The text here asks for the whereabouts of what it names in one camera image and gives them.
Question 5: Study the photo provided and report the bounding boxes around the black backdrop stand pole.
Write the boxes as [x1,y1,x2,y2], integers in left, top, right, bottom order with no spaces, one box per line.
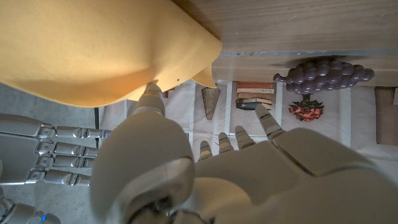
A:
[94,107,101,149]

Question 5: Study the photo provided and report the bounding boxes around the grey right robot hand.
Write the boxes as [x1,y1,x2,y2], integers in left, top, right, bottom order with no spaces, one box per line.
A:
[0,113,111,224]

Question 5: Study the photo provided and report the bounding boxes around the purple toy grapes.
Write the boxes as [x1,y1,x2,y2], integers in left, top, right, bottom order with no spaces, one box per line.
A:
[273,58,375,95]

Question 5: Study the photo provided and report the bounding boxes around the printed bookshelf backdrop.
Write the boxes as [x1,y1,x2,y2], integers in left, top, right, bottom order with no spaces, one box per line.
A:
[95,79,398,177]

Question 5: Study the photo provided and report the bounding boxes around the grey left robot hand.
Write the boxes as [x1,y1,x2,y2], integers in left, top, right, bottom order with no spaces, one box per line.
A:
[89,80,398,224]

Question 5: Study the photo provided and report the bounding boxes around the yellow-orange paper envelope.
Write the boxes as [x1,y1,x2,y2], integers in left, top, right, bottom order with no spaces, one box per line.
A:
[0,0,223,108]

